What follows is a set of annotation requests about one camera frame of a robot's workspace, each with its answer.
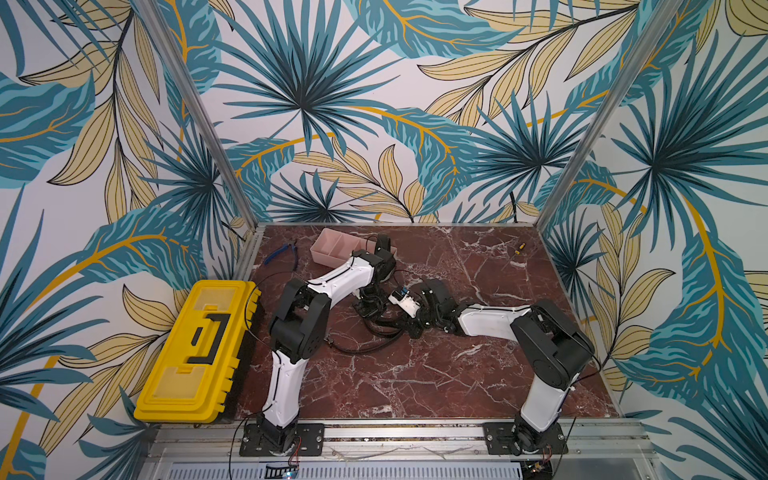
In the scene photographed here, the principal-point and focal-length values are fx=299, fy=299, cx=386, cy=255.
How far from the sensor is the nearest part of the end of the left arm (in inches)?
31.5

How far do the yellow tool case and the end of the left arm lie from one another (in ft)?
0.92

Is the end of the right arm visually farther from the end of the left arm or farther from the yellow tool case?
the yellow tool case

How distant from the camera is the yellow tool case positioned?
0.65 meters

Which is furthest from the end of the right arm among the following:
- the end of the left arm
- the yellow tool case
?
the yellow tool case
